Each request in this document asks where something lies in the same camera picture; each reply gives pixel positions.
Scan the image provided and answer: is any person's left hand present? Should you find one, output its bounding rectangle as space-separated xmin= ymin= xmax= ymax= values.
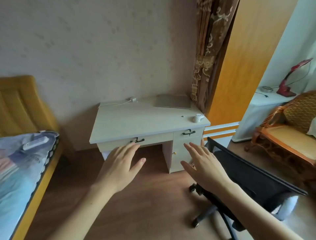
xmin=95 ymin=142 xmax=146 ymax=196

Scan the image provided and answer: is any person's right hand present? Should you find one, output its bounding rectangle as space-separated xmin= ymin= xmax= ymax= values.
xmin=180 ymin=141 xmax=235 ymax=196

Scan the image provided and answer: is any black office chair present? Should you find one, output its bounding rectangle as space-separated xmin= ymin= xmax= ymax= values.
xmin=189 ymin=136 xmax=308 ymax=240

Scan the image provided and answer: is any white charger with cable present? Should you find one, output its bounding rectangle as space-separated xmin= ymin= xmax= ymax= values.
xmin=98 ymin=96 xmax=138 ymax=108

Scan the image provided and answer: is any silver laptop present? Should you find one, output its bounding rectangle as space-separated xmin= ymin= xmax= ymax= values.
xmin=153 ymin=94 xmax=193 ymax=109

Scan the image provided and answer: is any white power strip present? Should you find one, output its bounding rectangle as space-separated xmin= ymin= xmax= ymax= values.
xmin=22 ymin=136 xmax=49 ymax=151

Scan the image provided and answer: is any person's left forearm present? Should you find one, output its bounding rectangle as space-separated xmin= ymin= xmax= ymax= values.
xmin=45 ymin=182 xmax=118 ymax=240

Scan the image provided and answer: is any person's right forearm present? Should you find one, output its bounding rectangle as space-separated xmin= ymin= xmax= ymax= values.
xmin=215 ymin=182 xmax=305 ymax=240

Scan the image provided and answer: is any white desk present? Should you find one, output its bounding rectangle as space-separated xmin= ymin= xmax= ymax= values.
xmin=89 ymin=95 xmax=212 ymax=174

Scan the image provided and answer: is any red desk lamp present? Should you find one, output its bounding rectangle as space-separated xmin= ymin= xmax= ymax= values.
xmin=276 ymin=58 xmax=313 ymax=97

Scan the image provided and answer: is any black white checkered mattress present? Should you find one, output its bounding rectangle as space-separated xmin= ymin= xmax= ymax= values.
xmin=29 ymin=135 xmax=61 ymax=198

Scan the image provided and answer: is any white cabinet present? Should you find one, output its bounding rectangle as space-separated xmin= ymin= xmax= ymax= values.
xmin=231 ymin=86 xmax=301 ymax=143

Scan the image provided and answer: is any rattan armchair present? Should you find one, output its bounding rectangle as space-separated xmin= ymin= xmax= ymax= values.
xmin=244 ymin=90 xmax=316 ymax=188

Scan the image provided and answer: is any bed with patchwork sheet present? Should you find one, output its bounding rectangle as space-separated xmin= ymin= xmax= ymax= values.
xmin=0 ymin=131 xmax=60 ymax=240

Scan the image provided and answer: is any brown patterned curtain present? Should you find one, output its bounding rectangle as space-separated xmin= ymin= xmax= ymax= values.
xmin=190 ymin=0 xmax=240 ymax=114

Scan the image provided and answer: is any pale sheer curtain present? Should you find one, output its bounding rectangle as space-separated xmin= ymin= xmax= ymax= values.
xmin=305 ymin=118 xmax=316 ymax=138

